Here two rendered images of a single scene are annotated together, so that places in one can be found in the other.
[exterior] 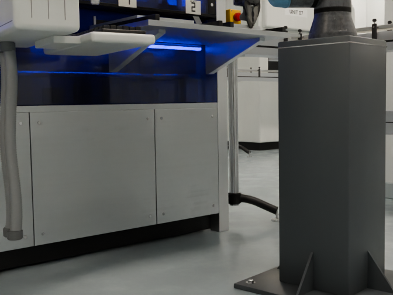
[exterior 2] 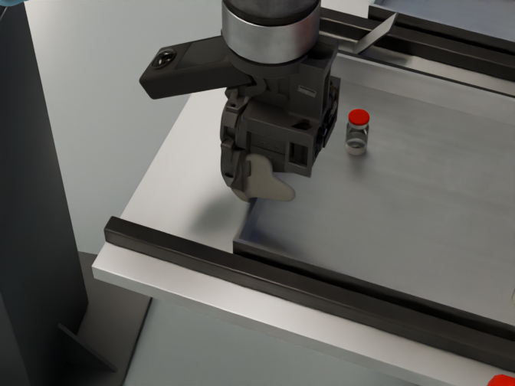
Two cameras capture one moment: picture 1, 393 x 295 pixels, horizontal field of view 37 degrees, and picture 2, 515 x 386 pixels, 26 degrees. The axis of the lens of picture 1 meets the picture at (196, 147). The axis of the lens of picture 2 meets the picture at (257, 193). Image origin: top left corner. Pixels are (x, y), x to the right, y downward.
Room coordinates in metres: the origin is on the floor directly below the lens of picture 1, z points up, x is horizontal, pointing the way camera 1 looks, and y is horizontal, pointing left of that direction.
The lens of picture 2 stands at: (2.97, -0.55, 1.72)
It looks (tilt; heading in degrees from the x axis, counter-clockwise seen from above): 51 degrees down; 150
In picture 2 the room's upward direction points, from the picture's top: straight up
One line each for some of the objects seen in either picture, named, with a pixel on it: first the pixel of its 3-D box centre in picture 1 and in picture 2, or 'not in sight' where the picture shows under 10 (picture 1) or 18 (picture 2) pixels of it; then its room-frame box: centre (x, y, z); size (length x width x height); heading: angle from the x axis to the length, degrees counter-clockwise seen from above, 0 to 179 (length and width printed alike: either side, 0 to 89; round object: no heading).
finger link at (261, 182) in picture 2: (250, 17); (264, 185); (2.43, -0.23, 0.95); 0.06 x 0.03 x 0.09; 39
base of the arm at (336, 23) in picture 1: (332, 25); not in sight; (1.86, -0.44, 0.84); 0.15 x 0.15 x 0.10
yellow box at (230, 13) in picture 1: (230, 18); not in sight; (2.76, -0.17, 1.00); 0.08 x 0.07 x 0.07; 39
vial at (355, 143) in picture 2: not in sight; (357, 132); (2.39, -0.10, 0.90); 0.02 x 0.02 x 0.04
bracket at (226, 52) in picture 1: (233, 57); not in sight; (2.50, -0.17, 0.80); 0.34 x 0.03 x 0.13; 39
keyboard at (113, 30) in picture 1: (97, 36); not in sight; (1.87, 0.31, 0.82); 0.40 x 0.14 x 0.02; 32
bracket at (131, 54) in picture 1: (135, 51); not in sight; (2.18, 0.22, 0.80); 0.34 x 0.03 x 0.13; 39
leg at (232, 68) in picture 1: (233, 130); not in sight; (2.96, -0.19, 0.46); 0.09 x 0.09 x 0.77; 39
